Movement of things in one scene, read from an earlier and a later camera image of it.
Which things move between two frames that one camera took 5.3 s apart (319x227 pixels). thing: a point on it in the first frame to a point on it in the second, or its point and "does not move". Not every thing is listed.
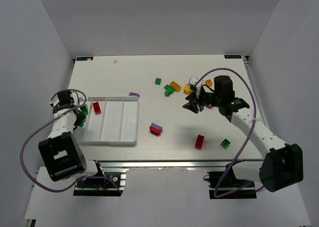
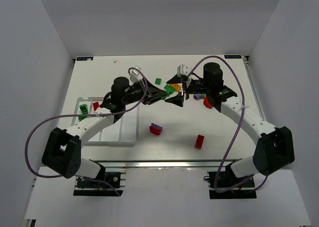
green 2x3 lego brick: x=84 y=109 does not move
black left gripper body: x=80 y=115 to x=146 y=92
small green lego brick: x=158 y=81 does not move
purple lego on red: x=156 y=126 does not move
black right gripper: x=199 y=100 to x=186 y=88
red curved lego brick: x=155 y=130 does not move
